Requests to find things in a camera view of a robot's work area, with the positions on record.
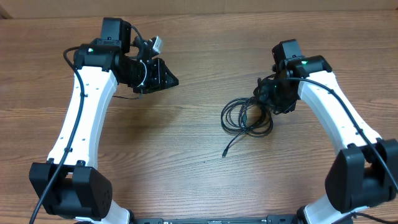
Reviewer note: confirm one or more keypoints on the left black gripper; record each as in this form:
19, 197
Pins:
157, 82

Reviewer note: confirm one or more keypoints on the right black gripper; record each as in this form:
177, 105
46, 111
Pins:
265, 87

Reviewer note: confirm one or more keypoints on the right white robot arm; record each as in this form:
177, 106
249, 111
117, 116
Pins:
364, 172

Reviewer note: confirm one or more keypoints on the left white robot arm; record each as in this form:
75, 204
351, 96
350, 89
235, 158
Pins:
68, 184

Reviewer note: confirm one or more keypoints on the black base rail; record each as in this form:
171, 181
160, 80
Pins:
214, 220

